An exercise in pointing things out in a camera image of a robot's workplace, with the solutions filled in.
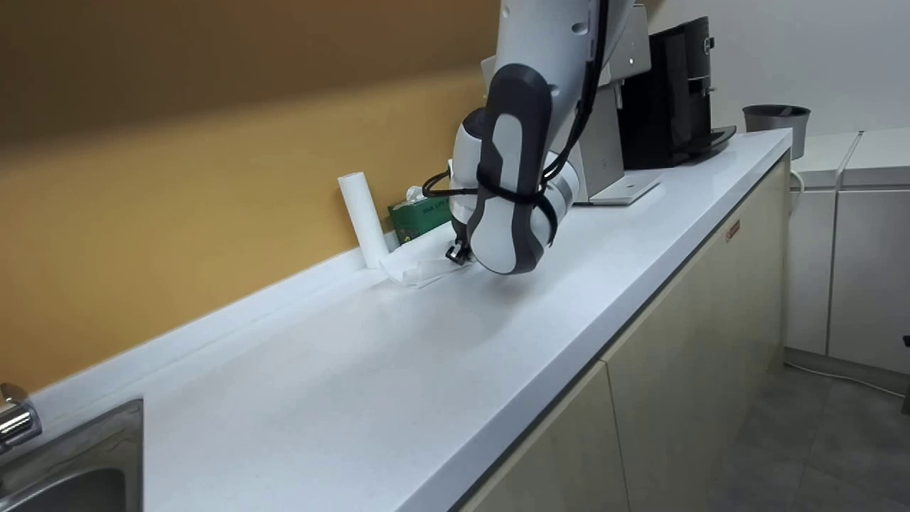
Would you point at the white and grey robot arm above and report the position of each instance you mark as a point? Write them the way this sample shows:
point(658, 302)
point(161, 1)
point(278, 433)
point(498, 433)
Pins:
point(501, 233)

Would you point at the green tissue box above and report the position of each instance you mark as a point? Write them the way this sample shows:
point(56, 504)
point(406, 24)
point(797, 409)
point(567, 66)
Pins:
point(416, 214)

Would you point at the beige counter cabinet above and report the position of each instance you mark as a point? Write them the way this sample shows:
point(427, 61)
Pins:
point(651, 425)

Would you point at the black coffee machine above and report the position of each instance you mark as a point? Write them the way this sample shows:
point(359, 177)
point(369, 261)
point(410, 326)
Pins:
point(666, 113)

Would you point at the grey trash bin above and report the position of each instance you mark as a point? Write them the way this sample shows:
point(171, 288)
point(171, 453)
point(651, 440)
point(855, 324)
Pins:
point(769, 117)

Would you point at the white side cabinet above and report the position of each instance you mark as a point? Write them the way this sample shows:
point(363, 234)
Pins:
point(848, 251)

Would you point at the stainless steel sink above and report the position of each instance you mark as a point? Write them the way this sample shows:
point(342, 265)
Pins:
point(93, 467)

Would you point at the chrome faucet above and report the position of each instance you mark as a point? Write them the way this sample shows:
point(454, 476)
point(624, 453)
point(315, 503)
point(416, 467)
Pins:
point(19, 416)

